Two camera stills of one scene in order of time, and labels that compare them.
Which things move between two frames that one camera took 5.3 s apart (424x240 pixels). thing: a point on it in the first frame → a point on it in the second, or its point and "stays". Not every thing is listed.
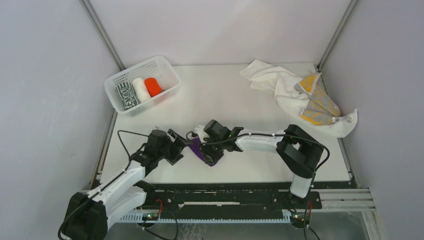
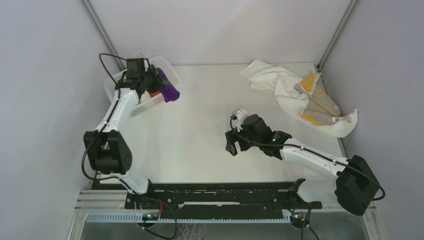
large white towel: (263, 76) stays
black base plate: (225, 200) stays
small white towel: (262, 75) stays
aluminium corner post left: (98, 26) stays
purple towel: (194, 148) → (170, 92)
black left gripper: (176, 155) → (159, 81)
